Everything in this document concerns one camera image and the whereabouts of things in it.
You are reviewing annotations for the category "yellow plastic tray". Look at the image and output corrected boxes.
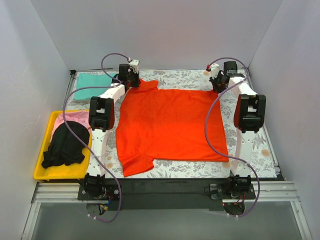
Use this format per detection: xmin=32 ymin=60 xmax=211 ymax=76
xmin=33 ymin=110 xmax=91 ymax=181

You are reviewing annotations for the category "pink t shirt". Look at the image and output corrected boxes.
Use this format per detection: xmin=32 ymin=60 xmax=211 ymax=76
xmin=51 ymin=110 xmax=91 ymax=136

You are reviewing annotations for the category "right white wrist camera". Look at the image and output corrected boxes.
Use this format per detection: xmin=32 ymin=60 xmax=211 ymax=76
xmin=205 ymin=63 xmax=221 ymax=79

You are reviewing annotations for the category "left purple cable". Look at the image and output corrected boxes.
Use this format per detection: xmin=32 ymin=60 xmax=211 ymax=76
xmin=61 ymin=52 xmax=133 ymax=223

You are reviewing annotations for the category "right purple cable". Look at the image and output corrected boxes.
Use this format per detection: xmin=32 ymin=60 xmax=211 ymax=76
xmin=204 ymin=57 xmax=263 ymax=219

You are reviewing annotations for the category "purple cable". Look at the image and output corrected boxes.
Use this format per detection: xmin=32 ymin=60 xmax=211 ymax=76
xmin=61 ymin=52 xmax=133 ymax=223
xmin=204 ymin=57 xmax=263 ymax=219

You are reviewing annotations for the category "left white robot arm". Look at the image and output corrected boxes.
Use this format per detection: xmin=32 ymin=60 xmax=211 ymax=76
xmin=83 ymin=59 xmax=140 ymax=200

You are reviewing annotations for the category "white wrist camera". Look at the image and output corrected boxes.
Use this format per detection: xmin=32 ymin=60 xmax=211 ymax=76
xmin=128 ymin=59 xmax=140 ymax=74
xmin=205 ymin=63 xmax=221 ymax=79

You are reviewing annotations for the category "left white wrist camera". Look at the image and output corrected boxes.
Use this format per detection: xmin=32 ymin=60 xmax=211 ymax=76
xmin=128 ymin=59 xmax=140 ymax=74

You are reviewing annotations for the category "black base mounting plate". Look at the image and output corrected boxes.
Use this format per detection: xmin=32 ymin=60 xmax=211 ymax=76
xmin=77 ymin=177 xmax=256 ymax=211

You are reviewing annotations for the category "folded teal t shirt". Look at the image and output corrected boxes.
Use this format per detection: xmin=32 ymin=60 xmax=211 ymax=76
xmin=73 ymin=72 xmax=116 ymax=102

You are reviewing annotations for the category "floral patterned table mat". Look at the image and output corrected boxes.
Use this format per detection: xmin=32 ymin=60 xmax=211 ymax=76
xmin=67 ymin=69 xmax=278 ymax=179

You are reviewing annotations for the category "black t shirt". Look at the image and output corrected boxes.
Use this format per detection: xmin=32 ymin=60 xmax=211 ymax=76
xmin=41 ymin=121 xmax=90 ymax=169

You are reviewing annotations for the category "orange t shirt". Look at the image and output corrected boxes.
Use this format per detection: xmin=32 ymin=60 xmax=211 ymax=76
xmin=115 ymin=80 xmax=228 ymax=177

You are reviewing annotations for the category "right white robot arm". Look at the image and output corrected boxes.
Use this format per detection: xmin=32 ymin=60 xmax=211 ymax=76
xmin=206 ymin=58 xmax=267 ymax=204

